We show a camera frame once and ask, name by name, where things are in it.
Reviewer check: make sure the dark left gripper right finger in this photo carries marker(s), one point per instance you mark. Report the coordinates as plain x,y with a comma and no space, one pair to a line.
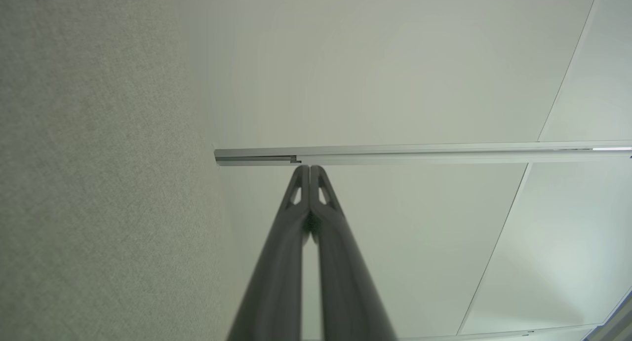
345,282

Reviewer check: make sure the grey partition post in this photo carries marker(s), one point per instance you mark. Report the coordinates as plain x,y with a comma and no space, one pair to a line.
395,153

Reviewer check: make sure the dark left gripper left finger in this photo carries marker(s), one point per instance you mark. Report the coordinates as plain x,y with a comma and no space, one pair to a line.
276,282

